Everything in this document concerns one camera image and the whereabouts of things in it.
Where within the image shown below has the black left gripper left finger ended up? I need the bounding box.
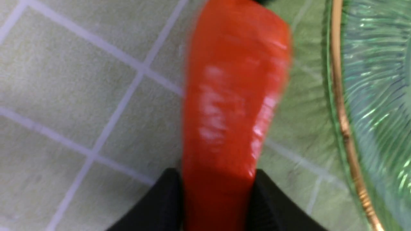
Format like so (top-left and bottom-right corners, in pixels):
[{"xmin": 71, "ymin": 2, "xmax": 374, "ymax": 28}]
[{"xmin": 108, "ymin": 168, "xmax": 184, "ymax": 231}]

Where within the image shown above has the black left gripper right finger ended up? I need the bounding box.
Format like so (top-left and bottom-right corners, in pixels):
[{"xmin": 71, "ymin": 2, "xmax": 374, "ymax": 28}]
[{"xmin": 249, "ymin": 169, "xmax": 326, "ymax": 231}]

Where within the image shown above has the orange toy carrot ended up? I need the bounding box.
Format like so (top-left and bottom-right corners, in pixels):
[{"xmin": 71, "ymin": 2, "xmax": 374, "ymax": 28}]
[{"xmin": 182, "ymin": 0, "xmax": 292, "ymax": 231}]

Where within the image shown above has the green checkered tablecloth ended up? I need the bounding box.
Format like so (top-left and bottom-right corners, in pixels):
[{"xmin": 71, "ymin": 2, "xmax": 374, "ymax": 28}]
[{"xmin": 1, "ymin": 0, "xmax": 368, "ymax": 231}]

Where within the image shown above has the green ribbed plastic plate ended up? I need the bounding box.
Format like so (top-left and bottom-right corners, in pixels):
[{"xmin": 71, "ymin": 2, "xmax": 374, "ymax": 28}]
[{"xmin": 326, "ymin": 0, "xmax": 411, "ymax": 231}]

